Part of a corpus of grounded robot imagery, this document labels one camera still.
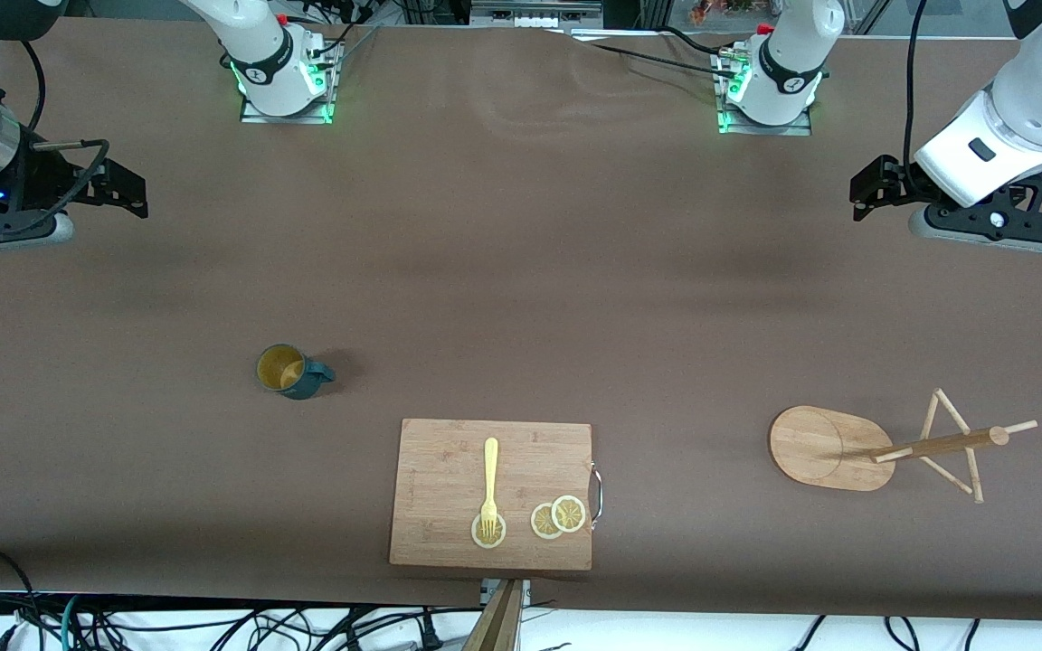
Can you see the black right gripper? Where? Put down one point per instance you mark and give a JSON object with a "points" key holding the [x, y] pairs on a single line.
{"points": [[43, 177]]}

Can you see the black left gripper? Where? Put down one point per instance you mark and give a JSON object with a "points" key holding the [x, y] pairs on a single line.
{"points": [[892, 183]]}

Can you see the teal mug yellow inside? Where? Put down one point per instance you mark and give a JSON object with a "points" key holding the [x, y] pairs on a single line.
{"points": [[290, 372]]}

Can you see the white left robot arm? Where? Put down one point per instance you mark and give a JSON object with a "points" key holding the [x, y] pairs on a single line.
{"points": [[788, 63]]}

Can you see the wooden mug rack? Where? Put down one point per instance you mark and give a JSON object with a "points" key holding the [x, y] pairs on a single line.
{"points": [[819, 448]]}

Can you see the brown table cloth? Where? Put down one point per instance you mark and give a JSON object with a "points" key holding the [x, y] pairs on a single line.
{"points": [[521, 271]]}

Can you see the grey power strip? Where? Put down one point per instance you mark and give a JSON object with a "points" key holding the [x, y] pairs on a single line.
{"points": [[535, 14]]}

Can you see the bamboo cutting board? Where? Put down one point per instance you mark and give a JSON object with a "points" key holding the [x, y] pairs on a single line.
{"points": [[449, 479]]}

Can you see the lemon slice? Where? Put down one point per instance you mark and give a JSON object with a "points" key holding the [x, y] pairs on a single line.
{"points": [[541, 523], [478, 533], [570, 514]]}

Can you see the yellow plastic fork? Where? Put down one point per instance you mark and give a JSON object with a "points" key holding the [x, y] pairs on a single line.
{"points": [[490, 470]]}

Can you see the wooden beam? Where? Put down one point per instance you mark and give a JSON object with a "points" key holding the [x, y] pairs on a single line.
{"points": [[494, 628]]}

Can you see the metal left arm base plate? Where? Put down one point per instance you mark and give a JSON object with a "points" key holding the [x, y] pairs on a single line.
{"points": [[724, 122]]}

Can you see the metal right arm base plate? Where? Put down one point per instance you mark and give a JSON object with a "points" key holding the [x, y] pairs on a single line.
{"points": [[326, 90]]}

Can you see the small metal bracket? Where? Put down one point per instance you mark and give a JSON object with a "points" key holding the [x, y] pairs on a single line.
{"points": [[525, 589]]}

